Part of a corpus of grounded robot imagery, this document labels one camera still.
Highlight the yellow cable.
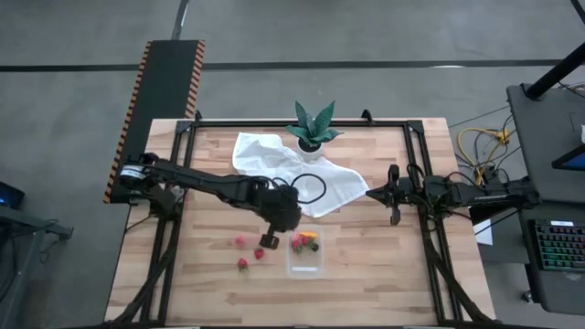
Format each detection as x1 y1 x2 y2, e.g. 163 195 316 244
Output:
456 126 512 184

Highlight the white paper sheet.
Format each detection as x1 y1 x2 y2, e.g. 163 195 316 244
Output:
473 218 495 247

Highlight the black pole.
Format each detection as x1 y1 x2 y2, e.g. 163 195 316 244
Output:
524 40 585 101

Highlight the black device with blue light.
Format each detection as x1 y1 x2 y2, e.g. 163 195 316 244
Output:
0 181 27 211

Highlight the laptop with blue screen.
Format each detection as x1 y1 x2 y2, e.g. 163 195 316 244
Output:
551 143 585 172

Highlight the white cloth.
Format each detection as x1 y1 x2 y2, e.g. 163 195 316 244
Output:
231 132 371 219

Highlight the green plant in white pot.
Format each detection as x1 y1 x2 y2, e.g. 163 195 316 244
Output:
285 100 344 163

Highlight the black ramp with orange stripes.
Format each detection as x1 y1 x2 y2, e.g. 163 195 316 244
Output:
102 39 207 205

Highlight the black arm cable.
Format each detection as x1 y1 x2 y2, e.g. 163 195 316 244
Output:
405 162 429 193
272 172 328 206

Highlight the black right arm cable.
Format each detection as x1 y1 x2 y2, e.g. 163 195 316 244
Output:
405 162 429 193

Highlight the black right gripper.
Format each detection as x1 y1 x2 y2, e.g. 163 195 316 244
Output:
365 163 427 226

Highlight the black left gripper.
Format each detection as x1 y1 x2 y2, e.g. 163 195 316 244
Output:
259 183 303 251

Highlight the black metal table frame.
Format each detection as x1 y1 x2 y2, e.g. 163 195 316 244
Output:
104 117 495 328

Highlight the clear plastic tupperware container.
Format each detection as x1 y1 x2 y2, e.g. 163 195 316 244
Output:
285 223 325 281

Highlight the gray metal stand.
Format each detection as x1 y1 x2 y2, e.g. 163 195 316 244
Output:
0 204 75 329

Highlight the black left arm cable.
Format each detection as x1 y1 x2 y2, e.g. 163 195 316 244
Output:
272 172 328 206

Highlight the backlit rainbow keyboard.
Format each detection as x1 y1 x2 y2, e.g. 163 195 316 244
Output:
528 218 585 274

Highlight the gray equipment cart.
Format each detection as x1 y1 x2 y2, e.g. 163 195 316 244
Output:
505 83 585 316

